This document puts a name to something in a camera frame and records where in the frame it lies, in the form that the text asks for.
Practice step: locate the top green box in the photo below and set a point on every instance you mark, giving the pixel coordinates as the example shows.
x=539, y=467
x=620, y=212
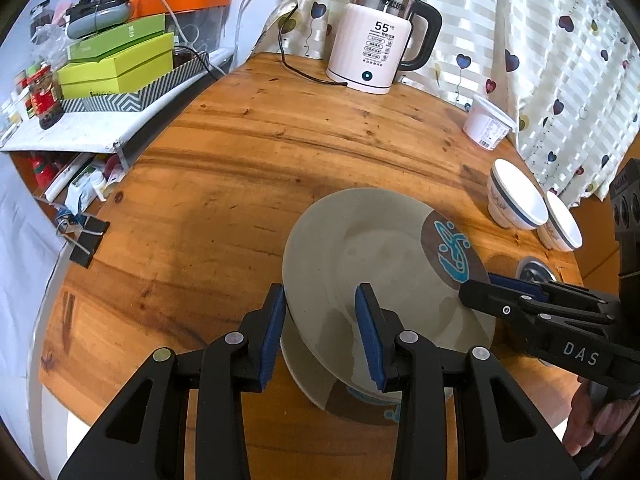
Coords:
x=111, y=41

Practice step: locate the beige plate blue motif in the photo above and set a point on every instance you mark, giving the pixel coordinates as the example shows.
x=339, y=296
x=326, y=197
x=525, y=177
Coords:
x=326, y=391

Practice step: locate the zigzag pattern tray box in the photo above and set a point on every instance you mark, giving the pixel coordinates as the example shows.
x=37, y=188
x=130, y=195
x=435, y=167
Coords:
x=140, y=99

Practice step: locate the black binder clip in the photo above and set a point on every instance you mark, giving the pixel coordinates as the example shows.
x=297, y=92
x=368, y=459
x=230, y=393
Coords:
x=84, y=232

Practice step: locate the stainless steel bowl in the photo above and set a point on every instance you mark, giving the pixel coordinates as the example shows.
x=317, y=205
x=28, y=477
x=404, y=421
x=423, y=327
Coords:
x=533, y=270

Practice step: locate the large white bowl blue rim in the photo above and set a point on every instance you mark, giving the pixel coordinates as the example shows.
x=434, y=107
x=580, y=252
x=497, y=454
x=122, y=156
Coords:
x=514, y=202

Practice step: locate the heart pattern curtain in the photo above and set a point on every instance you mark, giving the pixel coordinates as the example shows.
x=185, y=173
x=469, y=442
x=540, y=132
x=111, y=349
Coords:
x=566, y=70

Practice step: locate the small white bowl blue rim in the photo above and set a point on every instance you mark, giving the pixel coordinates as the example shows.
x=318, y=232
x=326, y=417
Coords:
x=561, y=232

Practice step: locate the white plastic tub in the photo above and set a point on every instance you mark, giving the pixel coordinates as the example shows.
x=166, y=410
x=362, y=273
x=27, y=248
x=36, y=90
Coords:
x=487, y=124

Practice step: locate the lower lime green box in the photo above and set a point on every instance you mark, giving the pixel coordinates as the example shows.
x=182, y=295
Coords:
x=125, y=71

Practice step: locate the white shelf board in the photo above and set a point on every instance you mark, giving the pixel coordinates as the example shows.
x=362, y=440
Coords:
x=94, y=132

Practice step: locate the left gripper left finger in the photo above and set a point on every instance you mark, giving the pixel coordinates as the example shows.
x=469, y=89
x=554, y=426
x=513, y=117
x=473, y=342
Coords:
x=141, y=434

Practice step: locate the orange lid clear storage box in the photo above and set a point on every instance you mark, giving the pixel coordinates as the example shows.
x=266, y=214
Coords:
x=196, y=23

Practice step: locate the white electric kettle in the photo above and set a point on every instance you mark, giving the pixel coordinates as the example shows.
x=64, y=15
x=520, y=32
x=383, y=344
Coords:
x=372, y=38

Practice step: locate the person's right hand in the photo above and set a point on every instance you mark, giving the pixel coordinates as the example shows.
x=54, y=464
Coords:
x=585, y=421

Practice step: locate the red lid spice jar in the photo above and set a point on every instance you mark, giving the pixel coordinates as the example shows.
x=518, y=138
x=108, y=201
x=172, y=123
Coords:
x=46, y=97

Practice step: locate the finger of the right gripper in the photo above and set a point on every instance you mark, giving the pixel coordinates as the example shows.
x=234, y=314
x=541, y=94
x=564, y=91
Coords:
x=553, y=291
x=571, y=325

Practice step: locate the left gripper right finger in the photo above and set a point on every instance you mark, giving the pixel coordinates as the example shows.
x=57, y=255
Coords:
x=500, y=432

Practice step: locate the grey black device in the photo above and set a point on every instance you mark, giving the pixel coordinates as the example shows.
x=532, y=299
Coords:
x=87, y=17

